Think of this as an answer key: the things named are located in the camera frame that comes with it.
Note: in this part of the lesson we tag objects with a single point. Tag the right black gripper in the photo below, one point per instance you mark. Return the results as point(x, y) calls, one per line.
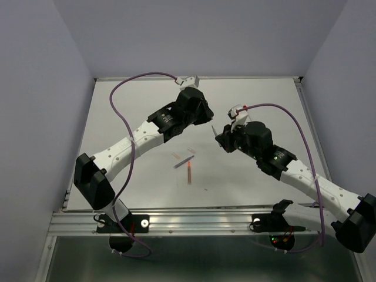
point(222, 139)

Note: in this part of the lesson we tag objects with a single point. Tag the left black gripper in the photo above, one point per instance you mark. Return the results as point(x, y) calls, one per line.
point(207, 114)

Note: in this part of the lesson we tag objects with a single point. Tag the black marker pen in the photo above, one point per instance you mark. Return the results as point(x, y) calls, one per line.
point(215, 135)

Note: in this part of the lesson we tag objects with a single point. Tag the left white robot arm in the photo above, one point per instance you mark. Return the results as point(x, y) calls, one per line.
point(93, 174)

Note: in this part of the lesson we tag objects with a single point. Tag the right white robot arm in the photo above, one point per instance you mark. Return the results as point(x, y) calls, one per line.
point(348, 217)

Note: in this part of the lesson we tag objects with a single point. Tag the orange highlighter pen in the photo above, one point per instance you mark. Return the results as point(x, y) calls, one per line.
point(189, 173)

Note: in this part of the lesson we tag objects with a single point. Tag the purple highlighter pen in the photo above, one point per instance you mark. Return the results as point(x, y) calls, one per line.
point(186, 160)

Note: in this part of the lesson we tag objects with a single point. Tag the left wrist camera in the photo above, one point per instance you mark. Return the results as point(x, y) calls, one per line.
point(188, 82)

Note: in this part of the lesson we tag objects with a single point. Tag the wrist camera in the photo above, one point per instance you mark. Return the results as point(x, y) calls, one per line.
point(238, 116)
point(188, 82)

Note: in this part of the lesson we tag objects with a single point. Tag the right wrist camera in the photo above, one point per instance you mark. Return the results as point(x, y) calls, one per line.
point(238, 116)

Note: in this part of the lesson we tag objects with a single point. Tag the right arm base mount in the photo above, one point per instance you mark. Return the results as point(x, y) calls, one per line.
point(274, 220)

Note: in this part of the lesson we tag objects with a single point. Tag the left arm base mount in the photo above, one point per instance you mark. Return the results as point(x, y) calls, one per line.
point(133, 223)

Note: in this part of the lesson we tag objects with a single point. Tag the aluminium frame rail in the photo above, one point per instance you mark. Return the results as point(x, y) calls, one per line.
point(166, 222)

